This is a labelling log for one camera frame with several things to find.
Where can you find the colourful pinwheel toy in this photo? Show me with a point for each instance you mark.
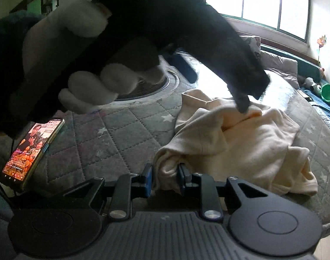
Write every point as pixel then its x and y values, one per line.
pixel 321 40

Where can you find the round black table inset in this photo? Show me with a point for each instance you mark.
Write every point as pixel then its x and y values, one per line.
pixel 154 90

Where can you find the person's left hand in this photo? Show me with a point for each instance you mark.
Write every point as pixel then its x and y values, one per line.
pixel 86 13

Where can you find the green framed window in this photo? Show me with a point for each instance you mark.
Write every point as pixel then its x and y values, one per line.
pixel 259 2

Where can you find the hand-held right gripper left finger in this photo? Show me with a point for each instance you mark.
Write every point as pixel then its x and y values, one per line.
pixel 147 184

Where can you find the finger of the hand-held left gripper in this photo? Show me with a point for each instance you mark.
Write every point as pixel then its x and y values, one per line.
pixel 242 104
pixel 259 84

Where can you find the smartphone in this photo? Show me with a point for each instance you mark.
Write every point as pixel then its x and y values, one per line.
pixel 24 157

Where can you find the grey plush toy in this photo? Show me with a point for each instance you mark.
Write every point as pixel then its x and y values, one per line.
pixel 311 82

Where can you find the beige pillow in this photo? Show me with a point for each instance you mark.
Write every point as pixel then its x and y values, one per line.
pixel 281 65

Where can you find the black rectangular device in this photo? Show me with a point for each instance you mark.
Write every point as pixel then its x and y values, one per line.
pixel 185 66

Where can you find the cream sweatshirt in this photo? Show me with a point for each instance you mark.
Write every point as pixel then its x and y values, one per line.
pixel 249 146

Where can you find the green plastic bucket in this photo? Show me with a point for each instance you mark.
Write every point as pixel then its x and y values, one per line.
pixel 328 92

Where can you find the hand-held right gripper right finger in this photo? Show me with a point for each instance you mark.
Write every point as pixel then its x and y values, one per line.
pixel 181 180

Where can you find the teal sofa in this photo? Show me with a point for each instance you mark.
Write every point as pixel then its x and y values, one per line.
pixel 308 67

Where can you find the butterfly print pillow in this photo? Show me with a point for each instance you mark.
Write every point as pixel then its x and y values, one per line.
pixel 253 42

